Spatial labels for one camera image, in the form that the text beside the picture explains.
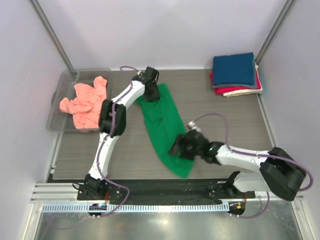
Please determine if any green t shirt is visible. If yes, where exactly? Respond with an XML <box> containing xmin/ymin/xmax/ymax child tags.
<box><xmin>134</xmin><ymin>83</ymin><xmax>194</xmax><ymax>178</ymax></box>

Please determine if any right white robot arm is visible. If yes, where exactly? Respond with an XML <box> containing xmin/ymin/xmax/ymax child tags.
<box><xmin>168</xmin><ymin>129</ymin><xmax>307</xmax><ymax>201</ymax></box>

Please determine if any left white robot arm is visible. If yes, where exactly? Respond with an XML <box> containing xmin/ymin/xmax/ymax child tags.
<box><xmin>79</xmin><ymin>66</ymin><xmax>160</xmax><ymax>198</ymax></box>

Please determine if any folded red t shirt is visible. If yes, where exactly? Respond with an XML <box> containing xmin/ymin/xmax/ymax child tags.
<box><xmin>209</xmin><ymin>72</ymin><xmax>248</xmax><ymax>95</ymax></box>

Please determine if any salmon pink t shirt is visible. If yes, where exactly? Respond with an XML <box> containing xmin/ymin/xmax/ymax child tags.
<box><xmin>59</xmin><ymin>76</ymin><xmax>108</xmax><ymax>130</ymax></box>

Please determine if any folded cream t shirt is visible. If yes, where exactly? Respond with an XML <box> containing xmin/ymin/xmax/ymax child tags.
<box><xmin>223</xmin><ymin>63</ymin><xmax>263</xmax><ymax>98</ymax></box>

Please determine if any folded blue t shirt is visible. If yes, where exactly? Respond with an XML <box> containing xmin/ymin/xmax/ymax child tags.
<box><xmin>212</xmin><ymin>52</ymin><xmax>256</xmax><ymax>86</ymax></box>

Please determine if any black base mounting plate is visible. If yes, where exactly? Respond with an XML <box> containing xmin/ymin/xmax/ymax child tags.
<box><xmin>77</xmin><ymin>178</ymin><xmax>255</xmax><ymax>205</ymax></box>

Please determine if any clear plastic bin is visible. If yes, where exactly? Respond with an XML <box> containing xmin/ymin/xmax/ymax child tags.
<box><xmin>46</xmin><ymin>67</ymin><xmax>113</xmax><ymax>133</ymax></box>

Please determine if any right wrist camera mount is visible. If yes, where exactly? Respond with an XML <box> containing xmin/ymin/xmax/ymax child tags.
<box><xmin>187</xmin><ymin>121</ymin><xmax>202</xmax><ymax>133</ymax></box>

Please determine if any left corner aluminium post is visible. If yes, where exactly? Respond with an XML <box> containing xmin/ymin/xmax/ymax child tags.
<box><xmin>29</xmin><ymin>0</ymin><xmax>77</xmax><ymax>78</ymax></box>

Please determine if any corner aluminium post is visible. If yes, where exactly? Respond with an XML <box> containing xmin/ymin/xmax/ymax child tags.
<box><xmin>255</xmin><ymin>0</ymin><xmax>297</xmax><ymax>65</ymax></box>
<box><xmin>29</xmin><ymin>0</ymin><xmax>77</xmax><ymax>78</ymax></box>

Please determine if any slotted cable duct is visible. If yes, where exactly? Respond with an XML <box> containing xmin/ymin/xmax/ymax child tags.
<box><xmin>42</xmin><ymin>202</ymin><xmax>230</xmax><ymax>213</ymax></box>

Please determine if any aluminium extrusion rail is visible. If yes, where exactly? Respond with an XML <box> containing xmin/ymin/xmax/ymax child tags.
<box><xmin>30</xmin><ymin>183</ymin><xmax>305</xmax><ymax>203</ymax></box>

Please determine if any right corner aluminium post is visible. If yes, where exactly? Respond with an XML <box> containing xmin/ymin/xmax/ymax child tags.
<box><xmin>255</xmin><ymin>0</ymin><xmax>297</xmax><ymax>65</ymax></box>

